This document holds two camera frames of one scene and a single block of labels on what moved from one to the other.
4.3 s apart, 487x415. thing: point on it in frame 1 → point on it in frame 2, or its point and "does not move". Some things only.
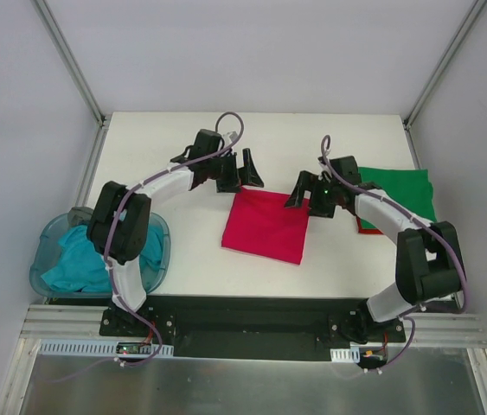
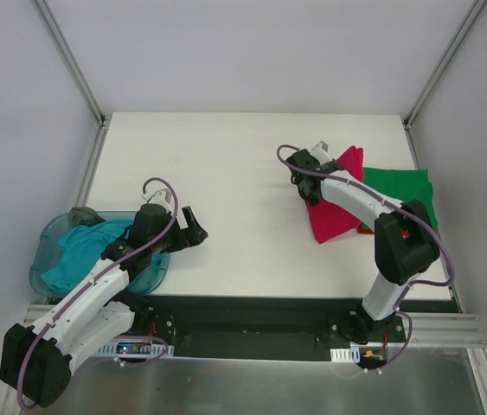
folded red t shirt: (367, 231) does not move
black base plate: (253, 328) does not move
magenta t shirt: (260, 223) → (328, 220)
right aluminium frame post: (443, 62) does not move
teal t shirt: (81, 267) does not move
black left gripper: (229, 174) → (181, 236)
